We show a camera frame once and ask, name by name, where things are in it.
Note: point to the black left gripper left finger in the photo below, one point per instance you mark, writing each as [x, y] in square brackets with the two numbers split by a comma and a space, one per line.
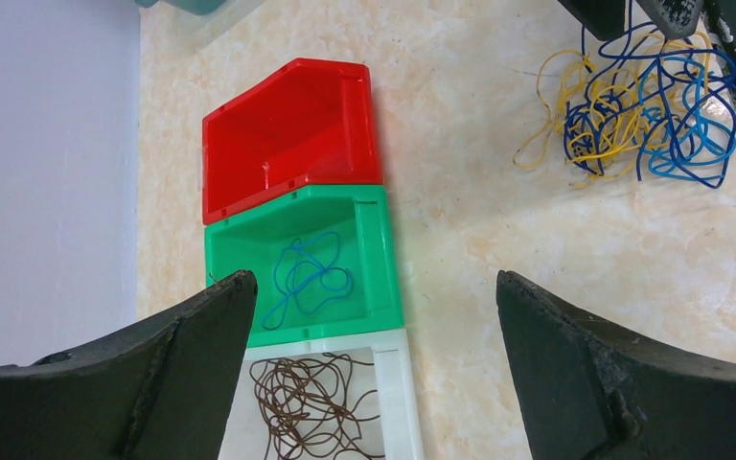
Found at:
[161, 388]

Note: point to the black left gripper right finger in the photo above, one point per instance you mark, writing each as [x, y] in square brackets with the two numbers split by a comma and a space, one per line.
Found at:
[589, 388]

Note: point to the white plastic bin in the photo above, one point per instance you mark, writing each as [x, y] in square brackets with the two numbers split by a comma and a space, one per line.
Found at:
[343, 397]

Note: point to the green plastic bin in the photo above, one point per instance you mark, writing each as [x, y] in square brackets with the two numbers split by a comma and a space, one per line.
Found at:
[324, 261]

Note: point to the red plastic bin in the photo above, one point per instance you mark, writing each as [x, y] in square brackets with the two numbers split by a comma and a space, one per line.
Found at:
[311, 122]

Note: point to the teal transparent plastic basin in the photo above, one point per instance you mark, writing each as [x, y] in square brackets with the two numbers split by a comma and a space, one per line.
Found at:
[195, 7]

